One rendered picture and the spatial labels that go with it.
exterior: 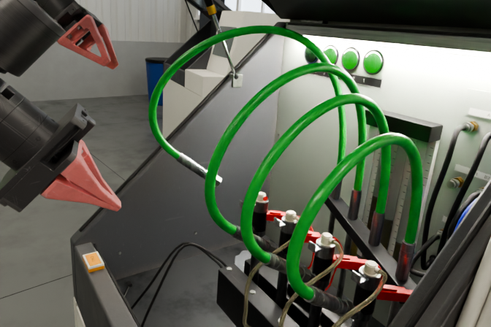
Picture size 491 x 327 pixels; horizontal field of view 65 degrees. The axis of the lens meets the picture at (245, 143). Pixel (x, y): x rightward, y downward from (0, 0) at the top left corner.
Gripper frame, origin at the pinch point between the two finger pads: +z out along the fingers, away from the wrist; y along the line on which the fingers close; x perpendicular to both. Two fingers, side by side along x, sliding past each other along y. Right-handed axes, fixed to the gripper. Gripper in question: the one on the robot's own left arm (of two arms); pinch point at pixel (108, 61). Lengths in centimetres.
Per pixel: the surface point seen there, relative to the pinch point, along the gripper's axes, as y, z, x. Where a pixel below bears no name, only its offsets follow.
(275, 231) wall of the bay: 41, 55, 3
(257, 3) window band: 561, -76, -155
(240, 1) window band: 589, -101, -141
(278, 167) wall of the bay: 38, 41, -10
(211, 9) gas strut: 20.3, 0.7, -22.1
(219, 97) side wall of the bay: 26.4, 16.3, -10.4
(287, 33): -0.1, 16.8, -26.8
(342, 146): 6.9, 40.5, -22.3
